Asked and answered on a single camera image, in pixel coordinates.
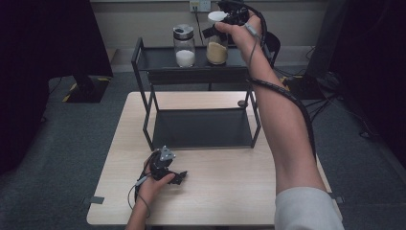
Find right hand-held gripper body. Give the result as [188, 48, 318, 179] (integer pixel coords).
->
[217, 0, 268, 28]

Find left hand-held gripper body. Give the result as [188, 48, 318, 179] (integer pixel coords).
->
[147, 145, 177, 182]

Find glass jar with white lid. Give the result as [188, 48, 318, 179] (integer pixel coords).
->
[205, 11, 230, 66]

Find glass jar with metal lid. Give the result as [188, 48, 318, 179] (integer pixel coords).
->
[172, 23, 196, 69]

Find black metal shelf rack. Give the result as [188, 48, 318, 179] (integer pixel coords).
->
[130, 34, 277, 152]

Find person's right hand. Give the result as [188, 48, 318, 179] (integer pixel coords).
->
[214, 13, 273, 66]

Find person's left hand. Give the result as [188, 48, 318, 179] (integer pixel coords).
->
[136, 158, 176, 206]

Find black chair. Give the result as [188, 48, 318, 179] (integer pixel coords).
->
[208, 31, 282, 92]

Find grey tape strip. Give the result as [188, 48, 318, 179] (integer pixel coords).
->
[81, 195, 105, 206]
[328, 192, 346, 205]

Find black stand base yellow tape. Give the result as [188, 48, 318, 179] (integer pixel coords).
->
[280, 74, 327, 101]
[61, 75, 112, 104]

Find white sleeve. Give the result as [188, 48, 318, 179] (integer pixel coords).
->
[273, 186, 347, 230]

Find dark curtain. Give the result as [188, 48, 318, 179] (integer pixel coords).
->
[328, 0, 406, 169]
[0, 0, 115, 177]

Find black power cable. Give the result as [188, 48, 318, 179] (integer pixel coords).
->
[192, 5, 205, 46]

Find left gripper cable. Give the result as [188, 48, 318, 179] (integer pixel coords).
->
[126, 149, 161, 219]

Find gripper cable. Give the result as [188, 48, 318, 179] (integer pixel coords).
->
[243, 3, 318, 162]
[126, 149, 161, 219]

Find white wall outlet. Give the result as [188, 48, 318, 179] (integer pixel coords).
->
[189, 0, 213, 13]

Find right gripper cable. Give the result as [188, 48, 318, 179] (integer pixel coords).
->
[243, 3, 318, 162]

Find black floor cables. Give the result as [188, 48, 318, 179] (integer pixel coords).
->
[300, 90, 381, 142]

